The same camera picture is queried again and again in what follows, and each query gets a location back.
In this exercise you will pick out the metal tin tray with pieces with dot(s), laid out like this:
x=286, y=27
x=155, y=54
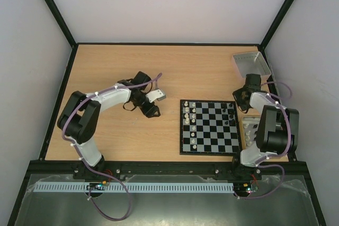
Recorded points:
x=248, y=130

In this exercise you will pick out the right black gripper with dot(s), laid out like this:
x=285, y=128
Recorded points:
x=240, y=98

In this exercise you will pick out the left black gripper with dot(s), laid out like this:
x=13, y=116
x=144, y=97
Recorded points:
x=155, y=109

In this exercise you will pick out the black aluminium frame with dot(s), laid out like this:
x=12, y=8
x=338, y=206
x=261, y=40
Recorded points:
x=34, y=55

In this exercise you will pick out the black mounting rail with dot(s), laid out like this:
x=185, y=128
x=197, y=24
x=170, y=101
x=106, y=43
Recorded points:
x=215, y=170

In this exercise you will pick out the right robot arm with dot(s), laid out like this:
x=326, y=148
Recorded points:
x=276, y=133

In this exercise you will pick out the empty metal tin box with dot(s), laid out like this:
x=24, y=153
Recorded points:
x=250, y=63

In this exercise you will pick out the grey slotted cable duct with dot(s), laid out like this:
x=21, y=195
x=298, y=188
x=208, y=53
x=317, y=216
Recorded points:
x=84, y=187

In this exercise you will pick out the black white chess board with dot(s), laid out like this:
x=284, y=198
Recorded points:
x=203, y=124

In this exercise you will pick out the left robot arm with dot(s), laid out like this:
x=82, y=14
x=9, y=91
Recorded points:
x=79, y=118

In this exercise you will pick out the metal sheet front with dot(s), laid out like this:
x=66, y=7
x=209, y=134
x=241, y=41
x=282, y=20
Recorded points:
x=269, y=203

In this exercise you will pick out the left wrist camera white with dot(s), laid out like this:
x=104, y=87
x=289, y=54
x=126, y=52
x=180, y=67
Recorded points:
x=156, y=95

